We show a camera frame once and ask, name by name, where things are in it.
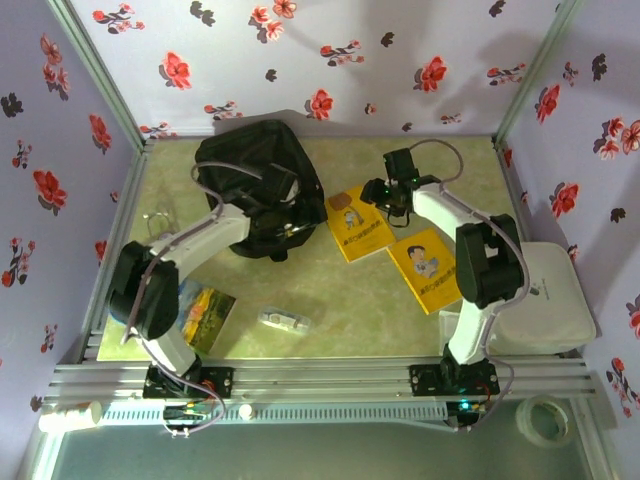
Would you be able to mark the yellow book with bag print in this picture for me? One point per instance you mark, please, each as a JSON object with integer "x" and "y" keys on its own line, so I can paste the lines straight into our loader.
{"x": 357, "y": 235}

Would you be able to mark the black backpack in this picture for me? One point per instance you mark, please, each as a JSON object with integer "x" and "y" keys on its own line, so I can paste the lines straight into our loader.
{"x": 280, "y": 145}

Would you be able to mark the yellow book with boy print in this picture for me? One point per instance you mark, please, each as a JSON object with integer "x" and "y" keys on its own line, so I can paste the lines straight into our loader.
{"x": 430, "y": 280}

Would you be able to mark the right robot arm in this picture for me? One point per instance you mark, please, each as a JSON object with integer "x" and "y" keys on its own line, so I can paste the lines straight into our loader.
{"x": 485, "y": 260}

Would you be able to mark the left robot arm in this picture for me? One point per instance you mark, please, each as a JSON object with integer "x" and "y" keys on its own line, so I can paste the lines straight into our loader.
{"x": 145, "y": 290}

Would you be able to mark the clear pencil case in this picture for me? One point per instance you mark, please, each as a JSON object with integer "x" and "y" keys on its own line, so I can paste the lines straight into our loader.
{"x": 285, "y": 320}

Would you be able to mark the Animal Farm book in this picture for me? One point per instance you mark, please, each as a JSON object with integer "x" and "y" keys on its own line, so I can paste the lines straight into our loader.
{"x": 205, "y": 315}

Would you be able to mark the white plastic container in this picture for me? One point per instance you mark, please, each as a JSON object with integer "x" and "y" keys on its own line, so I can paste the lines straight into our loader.
{"x": 555, "y": 310}

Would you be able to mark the white round knob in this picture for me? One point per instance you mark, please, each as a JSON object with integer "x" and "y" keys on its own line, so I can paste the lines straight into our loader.
{"x": 245, "y": 411}

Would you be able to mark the small circuit board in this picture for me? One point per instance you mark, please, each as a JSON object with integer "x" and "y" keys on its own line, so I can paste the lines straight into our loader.
{"x": 187, "y": 413}
{"x": 465, "y": 406}

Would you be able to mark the clear tape roll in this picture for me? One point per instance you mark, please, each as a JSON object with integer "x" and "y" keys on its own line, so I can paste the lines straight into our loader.
{"x": 522, "y": 425}

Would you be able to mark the aluminium side rail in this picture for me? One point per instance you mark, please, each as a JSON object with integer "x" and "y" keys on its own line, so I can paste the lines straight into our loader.
{"x": 132, "y": 185}
{"x": 507, "y": 175}

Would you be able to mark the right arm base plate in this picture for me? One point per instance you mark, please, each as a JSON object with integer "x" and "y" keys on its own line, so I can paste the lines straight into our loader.
{"x": 425, "y": 377}

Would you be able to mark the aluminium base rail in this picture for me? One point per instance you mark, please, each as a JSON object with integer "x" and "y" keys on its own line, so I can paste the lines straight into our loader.
{"x": 320, "y": 375}

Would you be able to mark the aluminium frame post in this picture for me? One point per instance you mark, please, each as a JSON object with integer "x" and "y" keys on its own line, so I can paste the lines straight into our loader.
{"x": 540, "y": 65}
{"x": 95, "y": 65}

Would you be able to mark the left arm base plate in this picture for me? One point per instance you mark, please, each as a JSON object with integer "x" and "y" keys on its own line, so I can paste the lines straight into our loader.
{"x": 215, "y": 382}

